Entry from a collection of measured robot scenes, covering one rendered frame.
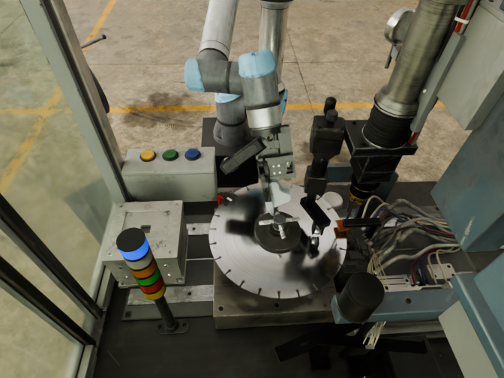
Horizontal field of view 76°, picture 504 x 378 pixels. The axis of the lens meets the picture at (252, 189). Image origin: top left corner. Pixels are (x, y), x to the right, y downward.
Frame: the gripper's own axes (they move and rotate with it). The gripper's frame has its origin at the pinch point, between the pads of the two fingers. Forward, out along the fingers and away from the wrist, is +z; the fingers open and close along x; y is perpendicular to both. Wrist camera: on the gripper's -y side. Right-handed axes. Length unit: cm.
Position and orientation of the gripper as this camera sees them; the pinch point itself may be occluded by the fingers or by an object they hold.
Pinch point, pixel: (269, 211)
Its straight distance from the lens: 77.7
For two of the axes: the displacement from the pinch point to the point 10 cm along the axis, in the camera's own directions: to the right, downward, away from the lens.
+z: 1.6, 9.3, 3.1
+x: 0.8, -3.3, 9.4
